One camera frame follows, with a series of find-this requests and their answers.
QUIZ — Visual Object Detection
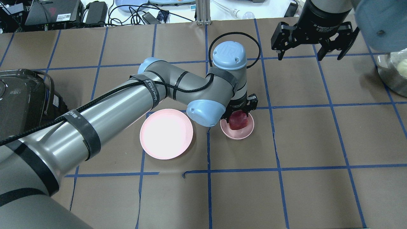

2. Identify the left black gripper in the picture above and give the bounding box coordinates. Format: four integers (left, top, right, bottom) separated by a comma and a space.
223, 92, 259, 121

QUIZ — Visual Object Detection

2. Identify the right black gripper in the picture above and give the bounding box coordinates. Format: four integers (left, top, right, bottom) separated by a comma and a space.
271, 0, 360, 61

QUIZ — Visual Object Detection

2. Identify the red apple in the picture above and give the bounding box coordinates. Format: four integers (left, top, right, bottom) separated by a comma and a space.
228, 110, 249, 130

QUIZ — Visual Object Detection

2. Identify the small pink bowl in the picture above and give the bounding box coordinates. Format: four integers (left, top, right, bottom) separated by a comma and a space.
220, 110, 254, 140

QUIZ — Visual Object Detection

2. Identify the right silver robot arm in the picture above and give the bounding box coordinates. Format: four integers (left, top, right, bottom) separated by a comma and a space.
271, 0, 407, 61

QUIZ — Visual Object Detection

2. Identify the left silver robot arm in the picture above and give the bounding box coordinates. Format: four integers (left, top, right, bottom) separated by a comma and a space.
1, 41, 256, 229

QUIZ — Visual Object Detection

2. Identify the pink plate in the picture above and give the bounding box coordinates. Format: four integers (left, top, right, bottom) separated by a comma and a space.
140, 109, 193, 160

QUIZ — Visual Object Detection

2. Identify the steel pot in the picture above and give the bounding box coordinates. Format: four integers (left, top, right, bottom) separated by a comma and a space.
376, 48, 407, 97

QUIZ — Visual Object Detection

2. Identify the black power adapter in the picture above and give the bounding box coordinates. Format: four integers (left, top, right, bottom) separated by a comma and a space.
84, 1, 107, 27

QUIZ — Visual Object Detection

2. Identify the dark grey rice cooker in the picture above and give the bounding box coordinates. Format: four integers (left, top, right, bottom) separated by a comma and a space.
0, 69, 68, 140

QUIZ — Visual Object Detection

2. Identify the black computer box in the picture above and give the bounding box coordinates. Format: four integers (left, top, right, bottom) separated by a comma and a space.
25, 0, 84, 26

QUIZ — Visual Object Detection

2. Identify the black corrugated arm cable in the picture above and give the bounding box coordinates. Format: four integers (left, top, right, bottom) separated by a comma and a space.
0, 32, 262, 147

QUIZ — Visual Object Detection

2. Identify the aluminium frame post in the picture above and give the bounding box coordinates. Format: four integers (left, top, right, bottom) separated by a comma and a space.
195, 0, 212, 25

